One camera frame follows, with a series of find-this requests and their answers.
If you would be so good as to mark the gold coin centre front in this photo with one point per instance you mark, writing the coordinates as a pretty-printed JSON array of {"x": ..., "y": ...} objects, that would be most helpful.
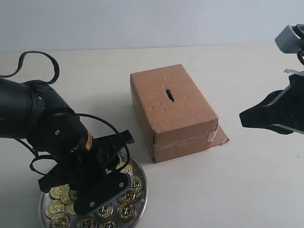
[{"x": 105, "y": 211}]

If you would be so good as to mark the gold coin left lower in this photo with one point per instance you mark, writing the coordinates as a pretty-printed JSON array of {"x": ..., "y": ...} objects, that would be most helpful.
[{"x": 54, "y": 207}]

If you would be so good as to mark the round steel plate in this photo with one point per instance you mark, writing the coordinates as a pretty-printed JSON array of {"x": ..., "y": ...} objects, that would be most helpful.
[{"x": 139, "y": 202}]

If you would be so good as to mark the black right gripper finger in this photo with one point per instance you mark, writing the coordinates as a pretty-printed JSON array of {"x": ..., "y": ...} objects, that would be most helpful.
[{"x": 265, "y": 115}]

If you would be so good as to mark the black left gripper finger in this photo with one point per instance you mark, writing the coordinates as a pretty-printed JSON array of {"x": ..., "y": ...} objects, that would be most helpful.
[
  {"x": 102, "y": 192},
  {"x": 57, "y": 176}
]

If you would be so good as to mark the gold coin right edge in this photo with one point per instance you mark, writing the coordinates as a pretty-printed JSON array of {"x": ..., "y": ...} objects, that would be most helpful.
[{"x": 137, "y": 184}]

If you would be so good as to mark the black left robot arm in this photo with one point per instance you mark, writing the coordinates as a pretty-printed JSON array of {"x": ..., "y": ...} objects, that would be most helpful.
[{"x": 34, "y": 111}]

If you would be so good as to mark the gold coin lower right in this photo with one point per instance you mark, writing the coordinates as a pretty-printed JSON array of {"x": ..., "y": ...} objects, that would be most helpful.
[{"x": 126, "y": 212}]

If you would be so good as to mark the gold coin bottom centre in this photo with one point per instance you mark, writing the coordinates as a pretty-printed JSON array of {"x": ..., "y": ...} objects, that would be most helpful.
[{"x": 109, "y": 223}]

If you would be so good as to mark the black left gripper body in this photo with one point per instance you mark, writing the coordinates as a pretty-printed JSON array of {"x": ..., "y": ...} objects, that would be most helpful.
[{"x": 85, "y": 166}]

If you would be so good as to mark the gold coin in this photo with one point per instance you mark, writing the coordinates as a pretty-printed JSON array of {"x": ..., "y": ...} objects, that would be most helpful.
[
  {"x": 126, "y": 212},
  {"x": 109, "y": 223},
  {"x": 60, "y": 220},
  {"x": 54, "y": 207},
  {"x": 105, "y": 211}
]

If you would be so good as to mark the brown cardboard box with slot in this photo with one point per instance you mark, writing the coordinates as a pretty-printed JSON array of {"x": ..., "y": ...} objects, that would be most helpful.
[{"x": 175, "y": 117}]

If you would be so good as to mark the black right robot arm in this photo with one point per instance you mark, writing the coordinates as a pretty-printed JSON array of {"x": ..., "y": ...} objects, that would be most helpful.
[{"x": 281, "y": 111}]

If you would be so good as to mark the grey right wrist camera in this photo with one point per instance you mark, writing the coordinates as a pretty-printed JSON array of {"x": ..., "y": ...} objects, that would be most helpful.
[{"x": 291, "y": 39}]

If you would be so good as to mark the gold coin bottom left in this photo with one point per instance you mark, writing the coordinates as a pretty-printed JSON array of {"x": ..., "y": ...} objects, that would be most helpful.
[{"x": 60, "y": 220}]

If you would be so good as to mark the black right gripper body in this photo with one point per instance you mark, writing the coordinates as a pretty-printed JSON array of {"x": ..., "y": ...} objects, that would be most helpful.
[{"x": 292, "y": 103}]

